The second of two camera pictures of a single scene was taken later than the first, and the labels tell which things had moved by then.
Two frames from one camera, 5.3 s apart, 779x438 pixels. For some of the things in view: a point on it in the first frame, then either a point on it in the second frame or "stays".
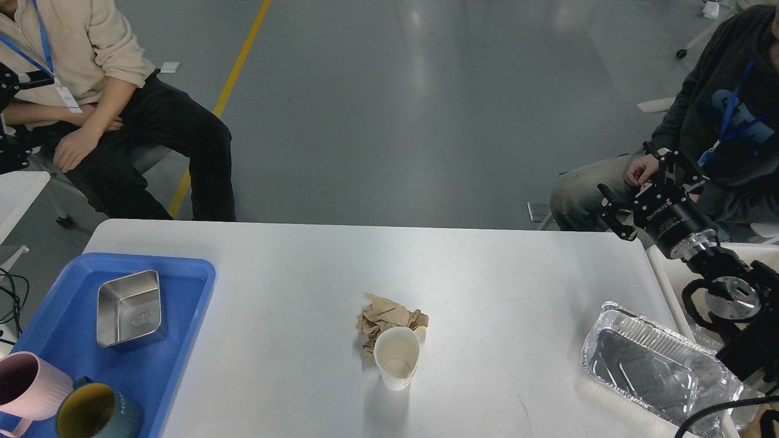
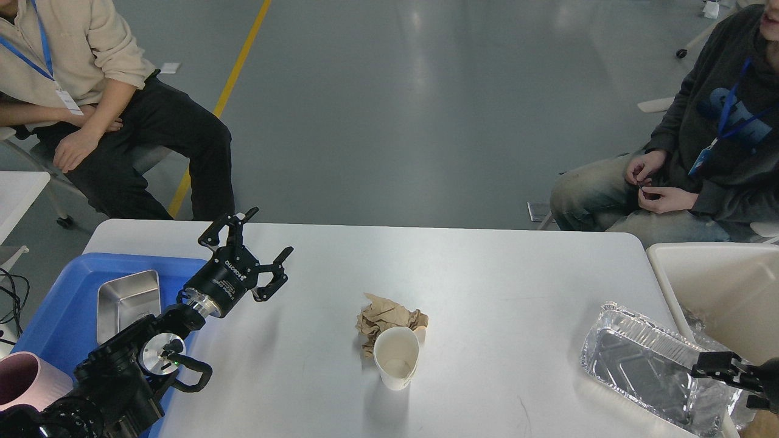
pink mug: [31, 389] stays
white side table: [18, 190] stays
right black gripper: [666, 213] → [719, 365]
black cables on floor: [20, 285] stays
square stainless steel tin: [128, 308] stays
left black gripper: [14, 153] → [230, 272]
